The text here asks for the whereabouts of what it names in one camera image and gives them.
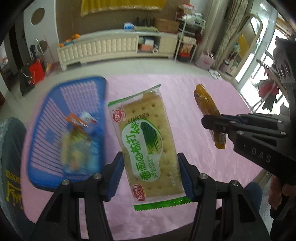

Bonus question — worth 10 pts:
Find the yellow orange snack packet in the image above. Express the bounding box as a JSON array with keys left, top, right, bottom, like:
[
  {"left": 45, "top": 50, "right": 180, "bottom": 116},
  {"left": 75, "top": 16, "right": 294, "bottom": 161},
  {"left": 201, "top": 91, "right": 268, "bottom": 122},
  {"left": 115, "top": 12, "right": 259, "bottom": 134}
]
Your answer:
[{"left": 193, "top": 84, "right": 226, "bottom": 150}]

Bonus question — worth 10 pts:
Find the clear blue cracker packet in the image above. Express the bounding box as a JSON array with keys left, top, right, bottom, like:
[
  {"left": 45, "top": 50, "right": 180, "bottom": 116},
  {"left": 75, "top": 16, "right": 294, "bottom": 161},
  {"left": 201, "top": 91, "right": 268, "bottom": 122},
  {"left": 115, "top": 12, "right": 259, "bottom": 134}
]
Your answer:
[{"left": 61, "top": 131, "right": 91, "bottom": 173}]

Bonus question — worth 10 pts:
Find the green cracker packet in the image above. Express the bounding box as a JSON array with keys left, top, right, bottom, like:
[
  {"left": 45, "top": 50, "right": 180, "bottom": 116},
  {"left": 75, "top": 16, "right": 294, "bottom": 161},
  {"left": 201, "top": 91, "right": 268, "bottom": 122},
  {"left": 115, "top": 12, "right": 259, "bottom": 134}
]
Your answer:
[{"left": 107, "top": 85, "right": 190, "bottom": 211}]

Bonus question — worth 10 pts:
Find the person's right hand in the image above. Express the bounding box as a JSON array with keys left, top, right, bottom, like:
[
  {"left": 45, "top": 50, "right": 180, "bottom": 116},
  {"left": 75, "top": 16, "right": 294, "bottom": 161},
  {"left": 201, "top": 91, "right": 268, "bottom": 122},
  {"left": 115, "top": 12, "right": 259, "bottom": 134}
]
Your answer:
[{"left": 268, "top": 175, "right": 296, "bottom": 209}]

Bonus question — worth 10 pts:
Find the blue plastic basket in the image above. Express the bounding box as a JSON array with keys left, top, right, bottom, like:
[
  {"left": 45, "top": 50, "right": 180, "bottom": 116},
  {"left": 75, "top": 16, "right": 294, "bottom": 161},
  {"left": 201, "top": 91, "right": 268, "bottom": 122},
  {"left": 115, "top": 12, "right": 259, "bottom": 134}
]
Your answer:
[{"left": 27, "top": 76, "right": 107, "bottom": 191}]

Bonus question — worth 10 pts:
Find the pink tablecloth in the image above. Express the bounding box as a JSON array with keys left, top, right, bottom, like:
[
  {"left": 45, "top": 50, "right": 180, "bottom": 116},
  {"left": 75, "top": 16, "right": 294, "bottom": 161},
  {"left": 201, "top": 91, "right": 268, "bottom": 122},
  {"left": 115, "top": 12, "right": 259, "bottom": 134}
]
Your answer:
[{"left": 20, "top": 73, "right": 266, "bottom": 241}]

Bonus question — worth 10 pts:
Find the pink white tote bag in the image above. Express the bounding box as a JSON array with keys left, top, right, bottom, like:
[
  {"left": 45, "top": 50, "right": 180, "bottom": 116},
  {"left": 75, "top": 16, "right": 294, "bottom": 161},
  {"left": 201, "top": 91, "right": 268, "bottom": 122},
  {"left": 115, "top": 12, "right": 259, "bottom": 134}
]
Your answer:
[{"left": 195, "top": 52, "right": 215, "bottom": 70}]

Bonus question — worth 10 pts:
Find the white metal shelf rack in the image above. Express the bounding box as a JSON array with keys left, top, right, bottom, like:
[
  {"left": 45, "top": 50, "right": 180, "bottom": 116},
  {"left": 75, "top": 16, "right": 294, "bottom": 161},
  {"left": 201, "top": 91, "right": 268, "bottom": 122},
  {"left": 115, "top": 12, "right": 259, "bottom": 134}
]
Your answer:
[{"left": 174, "top": 4, "right": 206, "bottom": 63}]

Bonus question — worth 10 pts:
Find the brown cardboard box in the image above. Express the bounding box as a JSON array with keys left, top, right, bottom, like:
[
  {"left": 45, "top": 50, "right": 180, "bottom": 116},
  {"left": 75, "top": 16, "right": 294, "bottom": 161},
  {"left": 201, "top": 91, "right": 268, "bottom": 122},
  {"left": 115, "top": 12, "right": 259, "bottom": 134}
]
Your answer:
[{"left": 154, "top": 18, "right": 179, "bottom": 34}]

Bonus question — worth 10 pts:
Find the white tufted TV cabinet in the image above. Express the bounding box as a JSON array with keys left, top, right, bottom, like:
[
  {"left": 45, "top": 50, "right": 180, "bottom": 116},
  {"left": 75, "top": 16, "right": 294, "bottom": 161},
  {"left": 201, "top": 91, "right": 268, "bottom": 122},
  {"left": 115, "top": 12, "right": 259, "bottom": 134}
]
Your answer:
[{"left": 57, "top": 29, "right": 178, "bottom": 71}]

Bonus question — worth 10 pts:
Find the black bag on floor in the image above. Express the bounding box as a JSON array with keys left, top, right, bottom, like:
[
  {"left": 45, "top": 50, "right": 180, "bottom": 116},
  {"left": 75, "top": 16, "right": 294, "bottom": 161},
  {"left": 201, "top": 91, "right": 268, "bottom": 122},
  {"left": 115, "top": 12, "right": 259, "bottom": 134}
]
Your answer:
[{"left": 18, "top": 66, "right": 35, "bottom": 96}]

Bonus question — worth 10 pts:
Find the red shopping bag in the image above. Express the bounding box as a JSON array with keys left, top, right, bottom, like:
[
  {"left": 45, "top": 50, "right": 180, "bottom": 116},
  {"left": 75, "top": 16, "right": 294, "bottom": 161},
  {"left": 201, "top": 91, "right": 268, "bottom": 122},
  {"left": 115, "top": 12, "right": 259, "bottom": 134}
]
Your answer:
[{"left": 29, "top": 59, "right": 45, "bottom": 84}]

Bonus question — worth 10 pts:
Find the yellow wall cloth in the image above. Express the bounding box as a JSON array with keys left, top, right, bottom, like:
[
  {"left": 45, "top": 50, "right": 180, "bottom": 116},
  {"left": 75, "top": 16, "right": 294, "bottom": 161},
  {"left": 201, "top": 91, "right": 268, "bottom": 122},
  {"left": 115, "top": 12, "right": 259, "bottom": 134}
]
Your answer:
[{"left": 80, "top": 0, "right": 167, "bottom": 16}]

